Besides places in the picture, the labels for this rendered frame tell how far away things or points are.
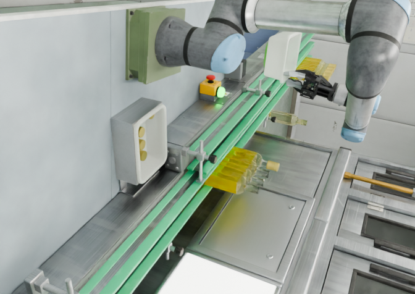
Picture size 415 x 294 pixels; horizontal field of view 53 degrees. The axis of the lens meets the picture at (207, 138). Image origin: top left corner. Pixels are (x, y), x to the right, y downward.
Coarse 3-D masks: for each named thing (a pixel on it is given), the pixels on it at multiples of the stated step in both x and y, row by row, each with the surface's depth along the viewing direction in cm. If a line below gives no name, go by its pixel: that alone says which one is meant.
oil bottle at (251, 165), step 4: (228, 156) 162; (232, 156) 162; (236, 156) 162; (224, 160) 160; (228, 160) 160; (232, 160) 160; (236, 160) 160; (240, 160) 160; (244, 160) 160; (248, 160) 160; (252, 160) 160; (236, 164) 158; (240, 164) 158; (244, 164) 157; (248, 164) 157; (252, 164) 158; (256, 164) 159; (248, 168) 156; (252, 168) 156; (256, 168) 158; (252, 172) 157
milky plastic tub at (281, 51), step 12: (276, 36) 147; (288, 36) 143; (300, 36) 161; (276, 48) 146; (288, 48) 164; (264, 60) 151; (276, 60) 147; (288, 60) 165; (264, 72) 151; (276, 72) 149
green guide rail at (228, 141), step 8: (304, 48) 270; (272, 88) 212; (264, 96) 203; (256, 104) 195; (248, 112) 188; (256, 112) 188; (240, 120) 181; (248, 120) 181; (232, 128) 175; (240, 128) 174; (232, 136) 168; (224, 144) 163; (216, 152) 158; (224, 152) 158; (192, 168) 148; (208, 168) 148
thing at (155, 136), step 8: (160, 104) 130; (152, 112) 125; (160, 112) 133; (144, 120) 122; (152, 120) 136; (160, 120) 135; (136, 128) 119; (152, 128) 137; (160, 128) 136; (136, 136) 120; (144, 136) 138; (152, 136) 139; (160, 136) 138; (136, 144) 121; (152, 144) 140; (160, 144) 139; (136, 152) 123; (152, 152) 142; (160, 152) 141; (136, 160) 124; (152, 160) 140; (160, 160) 141; (136, 168) 126; (144, 168) 136; (152, 168) 136; (144, 176) 132
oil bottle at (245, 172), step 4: (220, 164) 157; (224, 164) 157; (228, 164) 157; (232, 164) 158; (220, 168) 155; (224, 168) 155; (228, 168) 155; (232, 168) 155; (236, 168) 155; (240, 168) 156; (244, 168) 156; (236, 172) 153; (240, 172) 153; (244, 172) 153; (248, 172) 154; (244, 176) 152; (248, 176) 152; (248, 180) 153
